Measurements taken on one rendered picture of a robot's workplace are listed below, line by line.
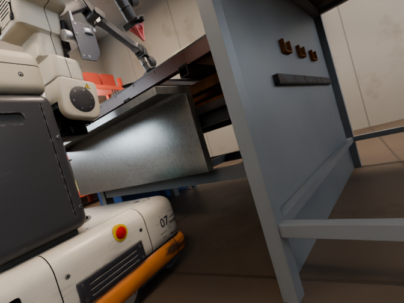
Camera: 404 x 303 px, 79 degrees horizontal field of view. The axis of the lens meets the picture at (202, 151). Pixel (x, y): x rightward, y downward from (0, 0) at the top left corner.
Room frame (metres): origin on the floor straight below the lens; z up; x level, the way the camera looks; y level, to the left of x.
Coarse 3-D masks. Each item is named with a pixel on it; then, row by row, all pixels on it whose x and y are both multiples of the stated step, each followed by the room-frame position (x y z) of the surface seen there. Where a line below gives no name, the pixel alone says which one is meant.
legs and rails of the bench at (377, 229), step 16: (336, 0) 1.47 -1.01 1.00; (400, 128) 1.38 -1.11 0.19; (288, 224) 0.55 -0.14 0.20; (304, 224) 0.53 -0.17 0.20; (320, 224) 0.51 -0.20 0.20; (336, 224) 0.49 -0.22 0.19; (352, 224) 0.47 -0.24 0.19; (368, 224) 0.45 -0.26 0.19; (384, 224) 0.44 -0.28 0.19; (400, 224) 0.42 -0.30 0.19; (384, 240) 0.44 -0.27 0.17; (400, 240) 0.42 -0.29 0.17
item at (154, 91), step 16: (144, 96) 0.97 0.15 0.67; (160, 96) 1.10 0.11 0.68; (176, 96) 1.13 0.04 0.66; (112, 112) 1.12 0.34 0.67; (128, 112) 1.25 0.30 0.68; (144, 112) 1.29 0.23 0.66; (96, 128) 1.42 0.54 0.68; (112, 128) 1.50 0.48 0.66; (64, 144) 1.50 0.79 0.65; (80, 144) 1.80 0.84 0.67
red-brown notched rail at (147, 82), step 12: (192, 48) 1.03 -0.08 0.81; (204, 48) 0.99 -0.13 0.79; (180, 60) 1.08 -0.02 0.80; (192, 60) 1.04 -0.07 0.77; (156, 72) 1.19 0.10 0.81; (168, 72) 1.14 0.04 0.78; (144, 84) 1.25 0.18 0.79; (156, 84) 1.22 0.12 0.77; (120, 96) 1.40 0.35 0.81; (132, 96) 1.33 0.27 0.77; (108, 108) 1.49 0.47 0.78; (96, 120) 1.64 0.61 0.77
